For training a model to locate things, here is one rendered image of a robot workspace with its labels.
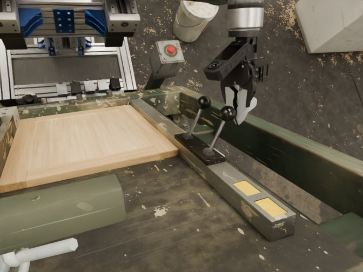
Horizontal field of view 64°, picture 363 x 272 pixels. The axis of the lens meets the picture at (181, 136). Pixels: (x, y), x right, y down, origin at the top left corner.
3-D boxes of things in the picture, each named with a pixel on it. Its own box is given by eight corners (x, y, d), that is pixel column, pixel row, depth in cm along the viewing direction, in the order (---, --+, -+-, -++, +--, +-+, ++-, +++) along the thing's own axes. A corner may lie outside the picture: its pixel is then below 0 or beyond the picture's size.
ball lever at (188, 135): (188, 141, 82) (209, 97, 80) (194, 145, 79) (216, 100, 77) (177, 136, 80) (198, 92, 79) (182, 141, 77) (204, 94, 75)
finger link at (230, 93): (249, 119, 73) (250, 82, 70) (234, 125, 70) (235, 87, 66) (239, 117, 75) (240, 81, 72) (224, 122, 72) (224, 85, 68)
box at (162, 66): (169, 58, 158) (179, 39, 142) (174, 77, 156) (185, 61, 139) (148, 59, 154) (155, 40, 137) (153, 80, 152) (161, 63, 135)
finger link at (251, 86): (255, 107, 66) (257, 67, 63) (251, 109, 65) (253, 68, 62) (238, 104, 69) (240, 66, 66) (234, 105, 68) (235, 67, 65)
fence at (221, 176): (141, 107, 132) (140, 98, 130) (294, 233, 49) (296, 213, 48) (130, 108, 130) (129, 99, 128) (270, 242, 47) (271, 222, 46)
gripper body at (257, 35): (269, 83, 69) (272, 29, 64) (247, 89, 63) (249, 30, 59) (242, 80, 74) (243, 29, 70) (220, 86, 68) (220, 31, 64)
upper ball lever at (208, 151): (208, 156, 72) (233, 107, 70) (216, 162, 69) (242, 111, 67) (196, 152, 70) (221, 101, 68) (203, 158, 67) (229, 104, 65)
